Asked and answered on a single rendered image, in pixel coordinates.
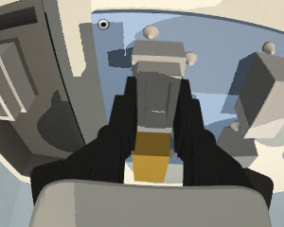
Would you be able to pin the golden yellow block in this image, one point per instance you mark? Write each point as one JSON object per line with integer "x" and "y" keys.
{"x": 150, "y": 156}

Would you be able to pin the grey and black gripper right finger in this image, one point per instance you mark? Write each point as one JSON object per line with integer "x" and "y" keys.
{"x": 205, "y": 162}

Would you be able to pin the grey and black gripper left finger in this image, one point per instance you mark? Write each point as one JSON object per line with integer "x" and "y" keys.
{"x": 103, "y": 159}

